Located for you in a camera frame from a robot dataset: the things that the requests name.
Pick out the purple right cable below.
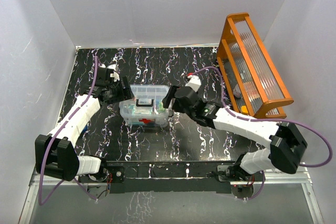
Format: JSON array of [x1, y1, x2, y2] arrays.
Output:
[[188, 66, 333, 200]]

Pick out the blue clamp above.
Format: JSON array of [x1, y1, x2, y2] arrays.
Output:
[[81, 125, 88, 133]]

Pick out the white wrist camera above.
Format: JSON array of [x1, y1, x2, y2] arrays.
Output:
[[99, 63, 120, 82], [185, 73, 201, 92]]

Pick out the clear box lid black handle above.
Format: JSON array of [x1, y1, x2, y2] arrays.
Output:
[[119, 84, 169, 117]]

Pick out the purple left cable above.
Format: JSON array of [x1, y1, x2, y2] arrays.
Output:
[[38, 56, 106, 206]]

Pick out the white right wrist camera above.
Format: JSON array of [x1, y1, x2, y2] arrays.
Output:
[[185, 73, 201, 92]]

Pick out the purple cable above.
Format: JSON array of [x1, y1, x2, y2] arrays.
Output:
[[38, 56, 106, 206], [188, 66, 333, 200]]

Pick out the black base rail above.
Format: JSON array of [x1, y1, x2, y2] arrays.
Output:
[[78, 161, 266, 195]]

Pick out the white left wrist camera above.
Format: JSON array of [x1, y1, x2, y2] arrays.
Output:
[[99, 63, 120, 82]]

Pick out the clear first aid box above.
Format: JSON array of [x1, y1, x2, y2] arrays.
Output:
[[119, 99, 170, 127]]

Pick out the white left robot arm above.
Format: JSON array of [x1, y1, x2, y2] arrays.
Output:
[[35, 64, 134, 182]]

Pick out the orange wooden rack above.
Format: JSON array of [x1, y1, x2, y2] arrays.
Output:
[[216, 13, 293, 119]]

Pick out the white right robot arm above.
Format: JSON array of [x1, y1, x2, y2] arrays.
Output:
[[162, 86, 307, 180]]

